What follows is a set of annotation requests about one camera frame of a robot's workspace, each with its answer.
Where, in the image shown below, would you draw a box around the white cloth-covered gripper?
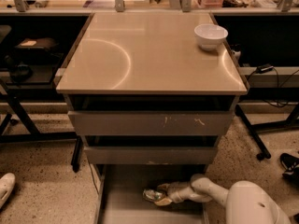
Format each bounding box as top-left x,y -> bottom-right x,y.
155,182 -> 211,206

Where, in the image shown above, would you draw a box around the crushed green 7up can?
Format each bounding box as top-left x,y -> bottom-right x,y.
143,189 -> 165,203

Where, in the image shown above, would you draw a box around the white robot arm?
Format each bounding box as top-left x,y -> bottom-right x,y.
153,174 -> 291,224

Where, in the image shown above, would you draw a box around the open bottom grey drawer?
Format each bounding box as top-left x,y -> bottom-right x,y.
95,164 -> 209,224

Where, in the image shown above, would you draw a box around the middle grey drawer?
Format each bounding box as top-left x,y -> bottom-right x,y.
84,147 -> 217,165

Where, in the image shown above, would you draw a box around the grey drawer cabinet with counter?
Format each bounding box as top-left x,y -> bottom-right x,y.
55,12 -> 250,224

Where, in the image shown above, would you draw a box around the top grey drawer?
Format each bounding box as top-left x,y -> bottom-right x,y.
68,111 -> 234,136

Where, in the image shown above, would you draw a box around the black table leg with caster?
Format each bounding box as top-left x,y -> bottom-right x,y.
235,105 -> 271,161

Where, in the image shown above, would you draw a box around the black sneaker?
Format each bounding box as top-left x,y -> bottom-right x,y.
279,153 -> 299,186

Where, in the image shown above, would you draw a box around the white shoe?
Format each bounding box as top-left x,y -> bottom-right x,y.
0,173 -> 16,208

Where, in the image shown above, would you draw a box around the black power adapter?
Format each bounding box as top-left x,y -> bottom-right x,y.
256,64 -> 274,74

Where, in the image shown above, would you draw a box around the white ceramic bowl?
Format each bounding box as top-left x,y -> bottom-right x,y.
194,23 -> 228,51

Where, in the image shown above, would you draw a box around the black headphones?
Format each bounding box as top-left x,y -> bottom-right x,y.
4,56 -> 33,83

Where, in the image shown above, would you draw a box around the black bag on shelf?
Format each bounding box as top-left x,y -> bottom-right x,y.
14,37 -> 59,65

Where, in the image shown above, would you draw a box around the black desk frame left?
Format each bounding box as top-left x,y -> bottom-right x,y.
0,80 -> 82,173

